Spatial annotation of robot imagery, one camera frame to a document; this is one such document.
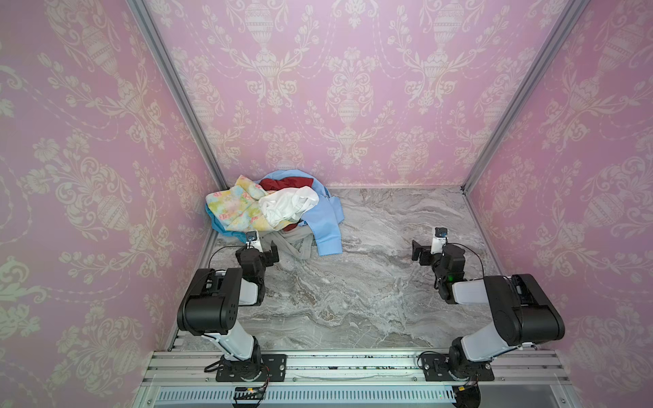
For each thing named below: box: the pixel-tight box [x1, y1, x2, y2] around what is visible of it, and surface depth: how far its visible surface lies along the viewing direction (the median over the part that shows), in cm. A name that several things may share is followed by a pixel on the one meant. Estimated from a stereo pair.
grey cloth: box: [258, 223, 318, 260], surface depth 101 cm
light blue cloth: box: [256, 169, 345, 256], surface depth 105 cm
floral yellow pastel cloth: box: [205, 175, 295, 233], surface depth 105 cm
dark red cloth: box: [259, 176, 314, 191], surface depth 115 cm
